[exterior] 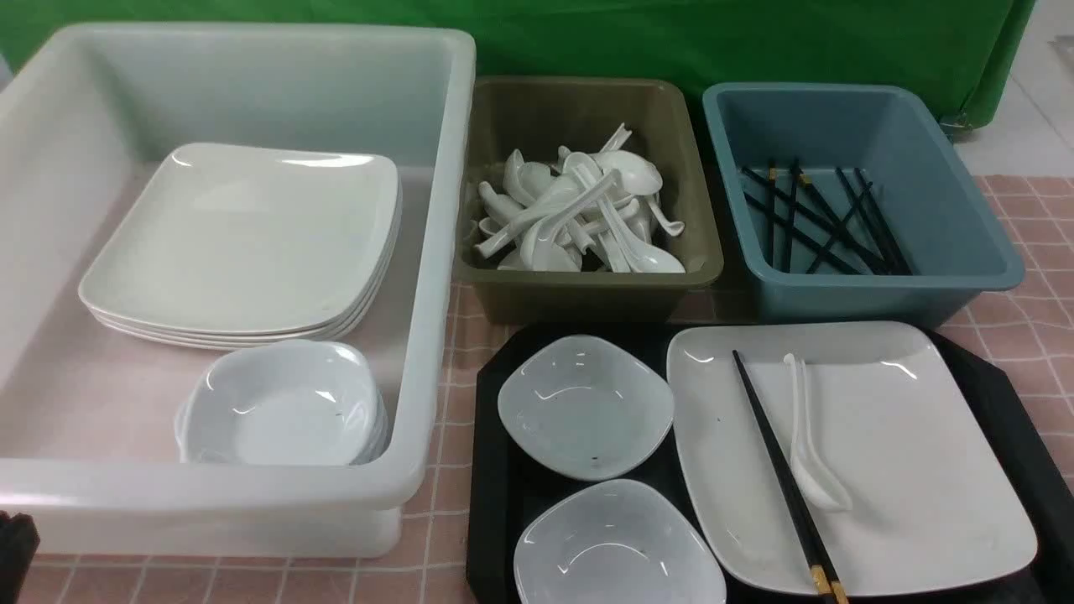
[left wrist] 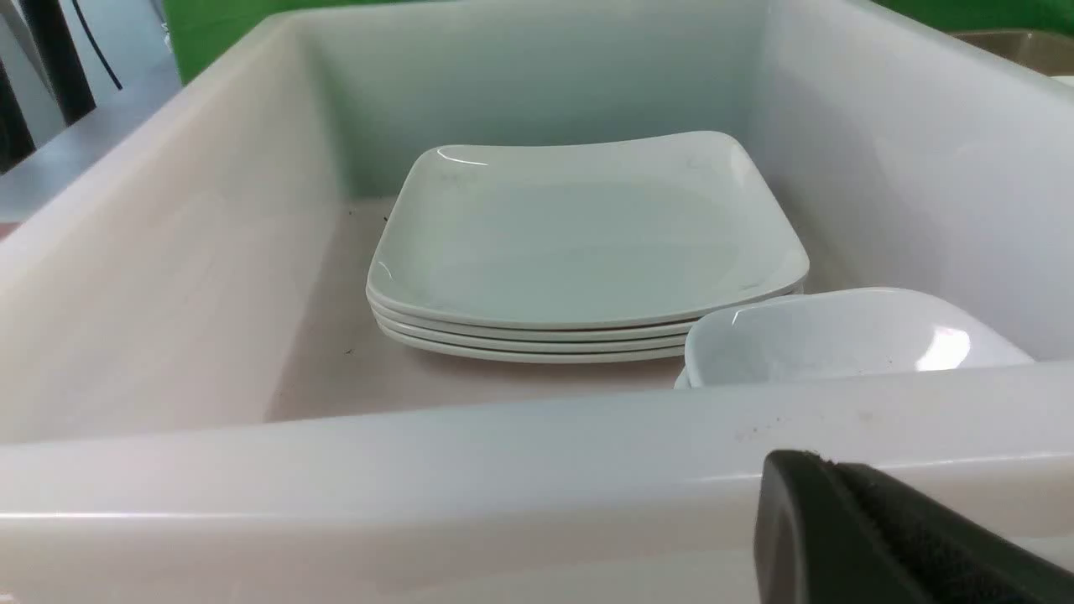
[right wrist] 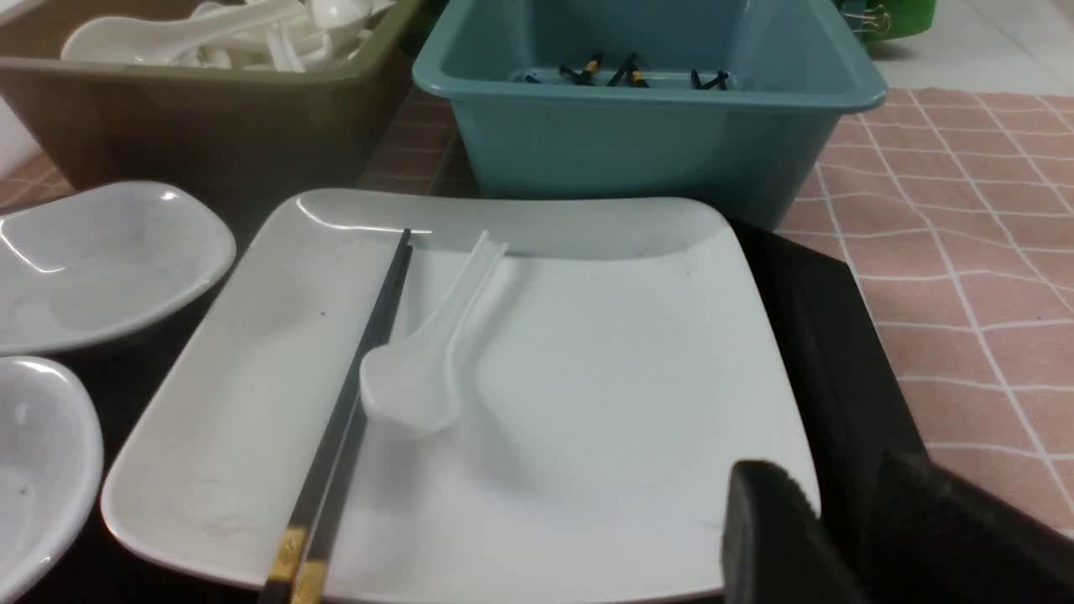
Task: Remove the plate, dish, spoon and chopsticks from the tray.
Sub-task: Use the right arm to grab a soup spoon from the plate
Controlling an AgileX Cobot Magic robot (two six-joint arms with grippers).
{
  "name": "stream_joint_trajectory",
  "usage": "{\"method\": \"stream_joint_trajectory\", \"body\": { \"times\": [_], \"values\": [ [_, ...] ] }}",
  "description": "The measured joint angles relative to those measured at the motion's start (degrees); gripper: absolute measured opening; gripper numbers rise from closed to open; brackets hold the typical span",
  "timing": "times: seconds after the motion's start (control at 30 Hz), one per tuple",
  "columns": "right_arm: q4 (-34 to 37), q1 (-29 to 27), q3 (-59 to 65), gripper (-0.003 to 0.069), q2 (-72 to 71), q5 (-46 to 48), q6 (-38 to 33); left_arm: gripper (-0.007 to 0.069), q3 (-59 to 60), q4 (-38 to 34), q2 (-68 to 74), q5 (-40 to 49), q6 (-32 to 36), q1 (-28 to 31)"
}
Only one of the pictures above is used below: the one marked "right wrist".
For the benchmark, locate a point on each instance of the white bowl tray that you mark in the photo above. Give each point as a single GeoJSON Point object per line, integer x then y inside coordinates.
{"type": "Point", "coordinates": [98, 266]}
{"type": "Point", "coordinates": [51, 468]}

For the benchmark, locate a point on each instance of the blue plastic bin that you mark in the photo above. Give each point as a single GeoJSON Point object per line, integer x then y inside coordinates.
{"type": "Point", "coordinates": [747, 151]}

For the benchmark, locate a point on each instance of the black chopstick gold band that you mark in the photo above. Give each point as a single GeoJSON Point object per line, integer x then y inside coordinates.
{"type": "Point", "coordinates": [299, 566]}
{"type": "Point", "coordinates": [310, 584]}

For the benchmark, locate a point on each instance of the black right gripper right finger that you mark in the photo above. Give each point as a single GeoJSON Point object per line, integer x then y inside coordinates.
{"type": "Point", "coordinates": [934, 537]}

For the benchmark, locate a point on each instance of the pile of white spoons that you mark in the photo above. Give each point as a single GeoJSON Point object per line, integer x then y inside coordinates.
{"type": "Point", "coordinates": [280, 36]}

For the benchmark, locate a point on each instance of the black serving tray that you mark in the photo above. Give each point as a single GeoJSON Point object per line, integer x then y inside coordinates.
{"type": "Point", "coordinates": [849, 397]}

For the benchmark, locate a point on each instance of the large white square plate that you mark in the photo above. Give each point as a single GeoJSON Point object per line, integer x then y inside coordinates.
{"type": "Point", "coordinates": [618, 364]}

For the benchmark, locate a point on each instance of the pink checkered tablecloth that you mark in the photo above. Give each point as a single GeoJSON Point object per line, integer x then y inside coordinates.
{"type": "Point", "coordinates": [953, 210]}

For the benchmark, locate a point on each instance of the white ceramic soup spoon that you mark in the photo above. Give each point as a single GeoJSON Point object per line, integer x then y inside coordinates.
{"type": "Point", "coordinates": [411, 386]}

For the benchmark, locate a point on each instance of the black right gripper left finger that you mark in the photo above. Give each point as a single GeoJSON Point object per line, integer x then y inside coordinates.
{"type": "Point", "coordinates": [774, 548]}

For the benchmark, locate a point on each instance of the olive plastic bin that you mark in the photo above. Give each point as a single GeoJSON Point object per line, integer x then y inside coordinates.
{"type": "Point", "coordinates": [217, 134]}

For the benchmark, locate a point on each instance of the black chopsticks in blue bin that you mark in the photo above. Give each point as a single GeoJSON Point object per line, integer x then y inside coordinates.
{"type": "Point", "coordinates": [627, 74]}

